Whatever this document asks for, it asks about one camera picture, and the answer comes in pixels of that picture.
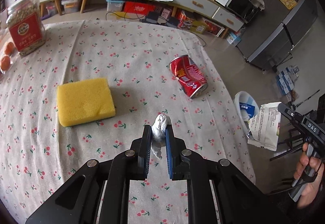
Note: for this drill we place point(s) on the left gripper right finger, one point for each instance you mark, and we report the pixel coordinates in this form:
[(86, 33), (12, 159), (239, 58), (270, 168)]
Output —
[(187, 165)]

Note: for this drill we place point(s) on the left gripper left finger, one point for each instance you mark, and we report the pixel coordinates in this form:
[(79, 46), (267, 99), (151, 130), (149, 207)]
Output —
[(132, 165)]

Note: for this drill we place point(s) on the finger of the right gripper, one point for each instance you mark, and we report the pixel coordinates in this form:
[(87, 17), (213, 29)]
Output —
[(288, 112)]

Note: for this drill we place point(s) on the white snack wrapper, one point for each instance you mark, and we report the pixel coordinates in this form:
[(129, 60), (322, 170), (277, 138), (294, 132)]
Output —
[(265, 127)]

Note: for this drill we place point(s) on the white tissue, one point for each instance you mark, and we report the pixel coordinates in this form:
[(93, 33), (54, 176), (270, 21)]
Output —
[(159, 134)]

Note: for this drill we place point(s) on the crushed red soda can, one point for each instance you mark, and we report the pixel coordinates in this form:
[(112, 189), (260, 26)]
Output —
[(189, 76)]

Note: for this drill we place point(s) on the yellow green sponge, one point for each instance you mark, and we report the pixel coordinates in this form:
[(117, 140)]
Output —
[(84, 101)]

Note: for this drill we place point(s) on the white trash bin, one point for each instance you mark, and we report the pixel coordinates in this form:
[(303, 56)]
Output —
[(245, 97)]

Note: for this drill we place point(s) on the blue carton in bin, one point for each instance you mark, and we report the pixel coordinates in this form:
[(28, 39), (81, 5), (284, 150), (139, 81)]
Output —
[(247, 111)]

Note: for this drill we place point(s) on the grey refrigerator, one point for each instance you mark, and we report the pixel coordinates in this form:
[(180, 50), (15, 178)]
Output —
[(269, 39)]

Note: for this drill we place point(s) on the lion dance cardboard box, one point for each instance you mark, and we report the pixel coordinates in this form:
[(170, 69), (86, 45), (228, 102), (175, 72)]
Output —
[(188, 21)]

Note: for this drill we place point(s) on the red gift box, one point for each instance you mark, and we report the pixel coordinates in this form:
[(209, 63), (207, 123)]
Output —
[(138, 9)]

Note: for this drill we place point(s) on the orange tangerine right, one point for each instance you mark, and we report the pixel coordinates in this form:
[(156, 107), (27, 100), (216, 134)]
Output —
[(9, 49)]

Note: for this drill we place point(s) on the seed jar red label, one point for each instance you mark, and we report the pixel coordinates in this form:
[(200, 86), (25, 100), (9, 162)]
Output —
[(25, 26)]

